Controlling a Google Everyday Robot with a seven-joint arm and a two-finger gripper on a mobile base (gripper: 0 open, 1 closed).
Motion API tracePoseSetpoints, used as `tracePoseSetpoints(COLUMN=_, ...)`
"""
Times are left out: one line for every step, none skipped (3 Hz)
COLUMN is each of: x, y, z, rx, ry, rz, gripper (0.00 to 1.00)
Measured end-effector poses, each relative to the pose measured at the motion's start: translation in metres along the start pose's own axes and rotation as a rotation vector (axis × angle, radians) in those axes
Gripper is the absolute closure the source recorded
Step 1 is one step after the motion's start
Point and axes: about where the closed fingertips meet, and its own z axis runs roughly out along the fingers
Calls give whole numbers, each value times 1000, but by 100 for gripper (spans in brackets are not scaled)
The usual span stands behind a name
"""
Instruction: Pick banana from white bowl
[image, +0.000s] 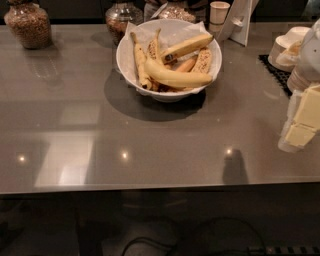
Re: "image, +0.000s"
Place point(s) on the left glass cereal jar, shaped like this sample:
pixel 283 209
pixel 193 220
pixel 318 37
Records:
pixel 29 23

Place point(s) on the white paper bowl liner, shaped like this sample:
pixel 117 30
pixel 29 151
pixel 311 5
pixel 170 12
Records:
pixel 173 29

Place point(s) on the glass jar of oats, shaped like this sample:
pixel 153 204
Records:
pixel 177 9

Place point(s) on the lower stack paper bowls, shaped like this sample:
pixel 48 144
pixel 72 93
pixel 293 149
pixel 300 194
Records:
pixel 301 80

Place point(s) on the large front yellow banana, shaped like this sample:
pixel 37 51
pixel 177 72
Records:
pixel 175 79

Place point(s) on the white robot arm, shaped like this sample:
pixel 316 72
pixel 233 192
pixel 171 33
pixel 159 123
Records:
pixel 309 54

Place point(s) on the spotted upright banana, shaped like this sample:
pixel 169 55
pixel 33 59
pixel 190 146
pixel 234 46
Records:
pixel 153 50

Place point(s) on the top yellow banana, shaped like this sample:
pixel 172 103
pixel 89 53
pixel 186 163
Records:
pixel 186 47

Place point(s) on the paper cup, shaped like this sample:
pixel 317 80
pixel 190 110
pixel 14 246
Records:
pixel 218 14

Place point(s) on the orange-tinted middle banana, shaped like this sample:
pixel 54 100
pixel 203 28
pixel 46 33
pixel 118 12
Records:
pixel 187 65

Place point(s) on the black rubber mat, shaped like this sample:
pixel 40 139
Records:
pixel 280 76

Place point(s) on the white sign stand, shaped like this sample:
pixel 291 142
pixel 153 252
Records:
pixel 237 23

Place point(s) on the glass jar behind bowl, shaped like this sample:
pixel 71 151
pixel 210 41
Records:
pixel 119 15

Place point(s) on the thin left spotted banana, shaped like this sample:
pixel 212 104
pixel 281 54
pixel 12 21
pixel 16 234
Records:
pixel 140 59

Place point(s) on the spotted right banana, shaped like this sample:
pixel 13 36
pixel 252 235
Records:
pixel 203 61

